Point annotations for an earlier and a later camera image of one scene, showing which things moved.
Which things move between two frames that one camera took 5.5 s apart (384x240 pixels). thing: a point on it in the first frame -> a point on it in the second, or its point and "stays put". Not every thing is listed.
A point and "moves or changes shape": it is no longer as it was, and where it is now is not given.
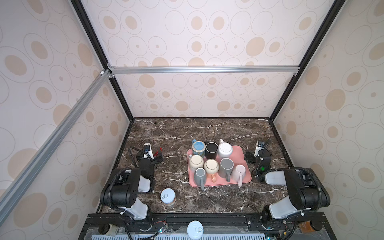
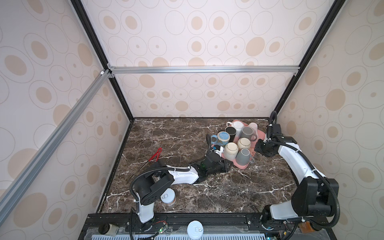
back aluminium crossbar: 277,69 stays put
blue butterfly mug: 198,148 -> 222,138
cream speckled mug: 196,161 -> 231,150
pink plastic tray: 218,166 -> 240,150
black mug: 211,150 -> 231,131
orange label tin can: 168,196 stays put
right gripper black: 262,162 -> 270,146
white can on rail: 195,230 stays put
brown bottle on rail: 305,226 stays put
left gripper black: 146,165 -> 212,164
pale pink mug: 238,174 -> 254,126
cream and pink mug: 211,167 moves or changes shape
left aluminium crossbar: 8,198 stays put
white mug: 225,149 -> 239,126
